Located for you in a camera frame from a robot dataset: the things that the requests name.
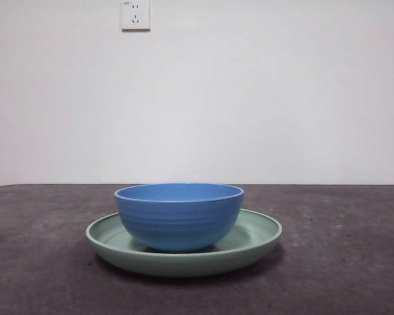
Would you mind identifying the blue ribbed bowl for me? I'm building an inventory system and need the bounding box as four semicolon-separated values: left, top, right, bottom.
114;182;244;253

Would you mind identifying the white wall socket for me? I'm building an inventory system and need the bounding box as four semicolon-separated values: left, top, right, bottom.
121;0;151;33

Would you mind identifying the green round plate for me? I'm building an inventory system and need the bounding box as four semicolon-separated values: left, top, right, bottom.
85;208;283;278

